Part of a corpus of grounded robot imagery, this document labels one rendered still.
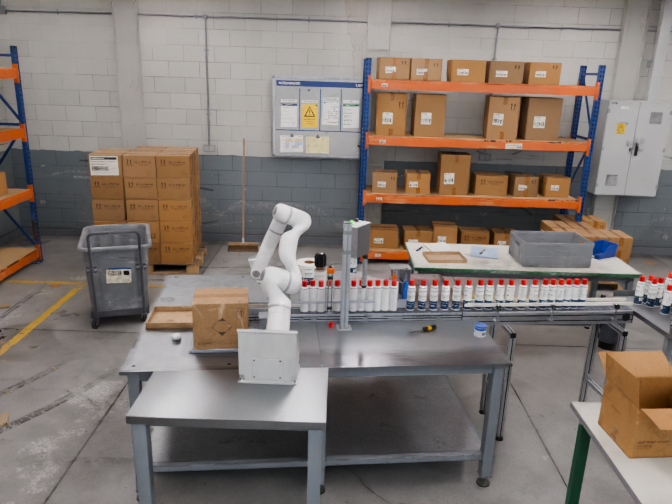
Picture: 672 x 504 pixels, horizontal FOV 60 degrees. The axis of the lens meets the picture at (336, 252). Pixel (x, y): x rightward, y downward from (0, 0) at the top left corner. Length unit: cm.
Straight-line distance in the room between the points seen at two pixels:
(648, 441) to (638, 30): 652
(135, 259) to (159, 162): 159
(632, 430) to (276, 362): 162
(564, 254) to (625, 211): 383
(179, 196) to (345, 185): 239
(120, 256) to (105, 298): 43
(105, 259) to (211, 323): 245
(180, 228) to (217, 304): 376
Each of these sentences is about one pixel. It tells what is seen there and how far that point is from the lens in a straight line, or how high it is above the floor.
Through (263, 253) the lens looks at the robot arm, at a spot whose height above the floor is 129.
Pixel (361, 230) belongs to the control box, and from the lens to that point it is 344.
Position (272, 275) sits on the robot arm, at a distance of 312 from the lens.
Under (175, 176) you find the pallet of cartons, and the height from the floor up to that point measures 116.
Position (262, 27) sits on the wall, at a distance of 801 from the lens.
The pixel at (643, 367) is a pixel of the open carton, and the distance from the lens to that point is 315.
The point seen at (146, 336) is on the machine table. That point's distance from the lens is 361.
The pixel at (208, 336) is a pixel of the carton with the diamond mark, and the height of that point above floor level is 93.
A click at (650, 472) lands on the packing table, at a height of 78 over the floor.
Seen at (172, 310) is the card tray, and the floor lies 84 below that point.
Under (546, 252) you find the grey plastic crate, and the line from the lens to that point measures 522.
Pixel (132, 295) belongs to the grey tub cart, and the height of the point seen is 31.
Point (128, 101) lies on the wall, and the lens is 837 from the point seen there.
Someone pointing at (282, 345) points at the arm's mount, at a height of 104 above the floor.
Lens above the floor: 234
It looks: 17 degrees down
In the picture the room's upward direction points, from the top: 2 degrees clockwise
